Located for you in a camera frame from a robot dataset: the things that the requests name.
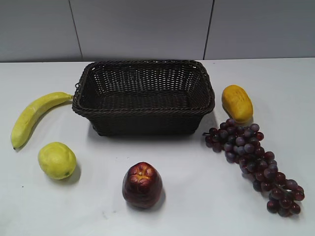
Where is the yellow banana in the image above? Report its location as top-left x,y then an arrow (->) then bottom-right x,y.
11,92 -> 73,150

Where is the black woven basket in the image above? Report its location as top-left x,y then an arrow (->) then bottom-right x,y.
72,59 -> 215,136

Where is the yellow lemon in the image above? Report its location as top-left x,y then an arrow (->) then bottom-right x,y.
38,142 -> 76,180

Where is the red apple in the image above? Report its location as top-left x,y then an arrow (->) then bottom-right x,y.
122,162 -> 162,209

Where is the purple grape bunch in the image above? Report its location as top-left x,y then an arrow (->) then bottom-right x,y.
203,118 -> 305,217

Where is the orange yellow mango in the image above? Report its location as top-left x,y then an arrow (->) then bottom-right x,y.
221,85 -> 253,123

